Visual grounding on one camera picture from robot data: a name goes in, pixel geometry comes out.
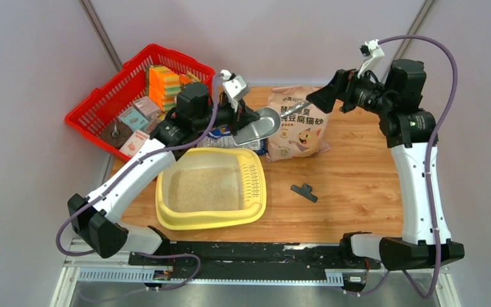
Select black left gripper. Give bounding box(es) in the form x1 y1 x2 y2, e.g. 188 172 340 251
193 98 260 136

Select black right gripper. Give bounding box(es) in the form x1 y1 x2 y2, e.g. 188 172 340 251
306 65 394 116

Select metal litter scoop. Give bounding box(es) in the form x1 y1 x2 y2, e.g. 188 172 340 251
233 100 311 145

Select pink cat litter bag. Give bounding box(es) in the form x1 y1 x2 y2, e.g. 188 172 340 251
266 85 331 162

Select black bag clip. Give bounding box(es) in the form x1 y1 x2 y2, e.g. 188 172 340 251
290 184 318 203

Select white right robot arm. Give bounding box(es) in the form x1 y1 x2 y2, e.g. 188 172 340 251
306 59 465 271

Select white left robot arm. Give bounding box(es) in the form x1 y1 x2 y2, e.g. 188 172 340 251
56 78 260 265

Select yellow plastic litter box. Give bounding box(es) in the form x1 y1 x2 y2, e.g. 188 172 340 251
155 148 267 231

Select grey pink small box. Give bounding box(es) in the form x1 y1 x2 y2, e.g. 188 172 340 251
133 96 162 119

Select teal small box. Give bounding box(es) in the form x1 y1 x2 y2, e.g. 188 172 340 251
118 106 148 132

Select blue chips bag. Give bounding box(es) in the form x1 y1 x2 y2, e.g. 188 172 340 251
196 126 268 155

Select orange yellow sponge pack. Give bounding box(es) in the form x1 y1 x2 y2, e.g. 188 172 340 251
146 65 181 112

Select red plastic basket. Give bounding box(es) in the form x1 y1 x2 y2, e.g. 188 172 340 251
65 43 215 162

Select brown round disc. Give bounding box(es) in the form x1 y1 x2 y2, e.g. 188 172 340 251
100 122 133 149

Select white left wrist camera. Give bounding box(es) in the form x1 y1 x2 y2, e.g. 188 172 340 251
220 70 251 113

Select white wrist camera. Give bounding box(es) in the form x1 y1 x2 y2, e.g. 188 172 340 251
357 39 385 77
220 70 251 113

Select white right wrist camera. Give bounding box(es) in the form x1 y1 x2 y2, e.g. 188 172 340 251
357 39 385 77

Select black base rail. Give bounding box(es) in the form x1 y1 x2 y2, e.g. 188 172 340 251
128 241 381 281

